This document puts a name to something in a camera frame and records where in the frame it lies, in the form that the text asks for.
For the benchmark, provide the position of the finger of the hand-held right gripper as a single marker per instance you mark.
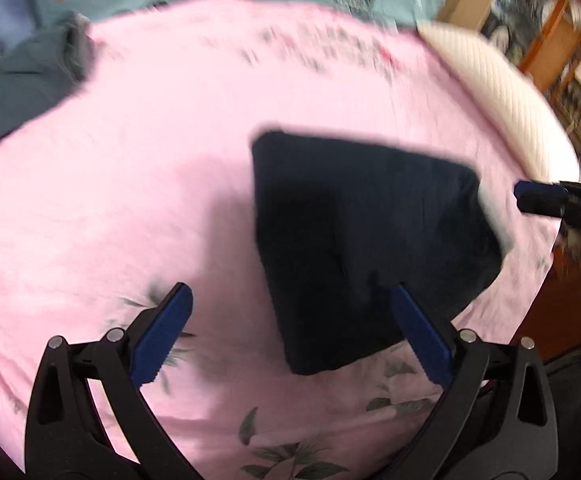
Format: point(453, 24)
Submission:
point(540, 197)

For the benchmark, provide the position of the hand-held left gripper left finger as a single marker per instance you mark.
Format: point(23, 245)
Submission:
point(163, 335)

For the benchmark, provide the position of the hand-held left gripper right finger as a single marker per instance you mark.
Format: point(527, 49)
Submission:
point(420, 335)

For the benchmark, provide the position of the dark navy pants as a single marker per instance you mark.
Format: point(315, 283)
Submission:
point(360, 240)

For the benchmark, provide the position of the white quilted mattress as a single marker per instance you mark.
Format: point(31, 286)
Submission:
point(500, 80)

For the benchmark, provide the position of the pink floral bed sheet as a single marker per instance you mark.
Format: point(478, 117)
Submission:
point(120, 185)

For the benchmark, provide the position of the wooden shelf unit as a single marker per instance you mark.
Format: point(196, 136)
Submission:
point(553, 40)

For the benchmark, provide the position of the person's dark clothing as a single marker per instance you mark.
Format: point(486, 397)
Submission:
point(578, 410)

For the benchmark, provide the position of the folded teal cloth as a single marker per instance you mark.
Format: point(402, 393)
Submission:
point(25, 85)

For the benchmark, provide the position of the wooden bed frame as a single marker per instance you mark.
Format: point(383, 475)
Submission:
point(560, 300)

